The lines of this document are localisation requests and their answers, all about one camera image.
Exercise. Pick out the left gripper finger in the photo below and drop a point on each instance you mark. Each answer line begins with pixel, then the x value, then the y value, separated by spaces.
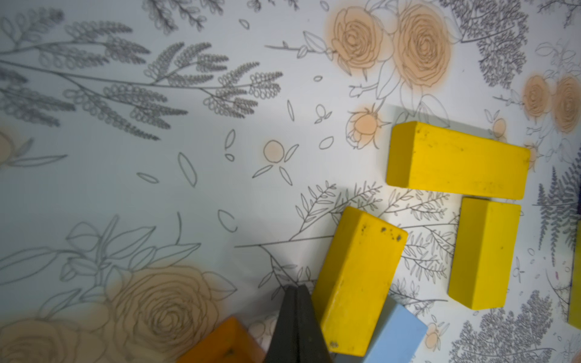
pixel 297 337

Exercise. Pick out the orange block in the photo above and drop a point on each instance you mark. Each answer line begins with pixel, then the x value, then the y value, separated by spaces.
pixel 229 342

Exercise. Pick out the light blue block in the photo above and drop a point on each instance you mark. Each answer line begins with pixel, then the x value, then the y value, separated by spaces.
pixel 397 336

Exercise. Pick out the small yellow block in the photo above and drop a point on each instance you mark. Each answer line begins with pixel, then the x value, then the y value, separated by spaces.
pixel 484 249

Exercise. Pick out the long yellow block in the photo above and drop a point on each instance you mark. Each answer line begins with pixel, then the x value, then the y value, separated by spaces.
pixel 431 158

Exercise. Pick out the yellow-green block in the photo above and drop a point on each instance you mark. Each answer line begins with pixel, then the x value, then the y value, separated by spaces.
pixel 574 318

